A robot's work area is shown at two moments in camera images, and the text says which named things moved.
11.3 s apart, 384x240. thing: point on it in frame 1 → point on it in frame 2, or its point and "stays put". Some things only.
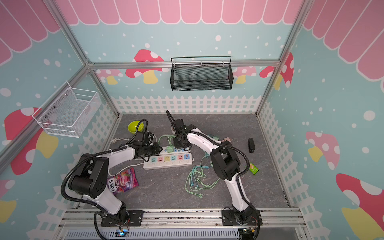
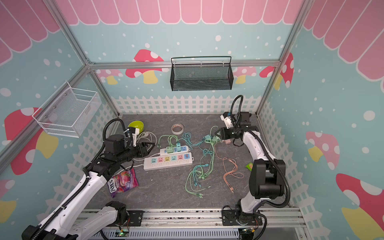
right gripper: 175,139 → 224,133
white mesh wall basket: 67,111 stays put
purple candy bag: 125,181 stays put
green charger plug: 170,149 stays put
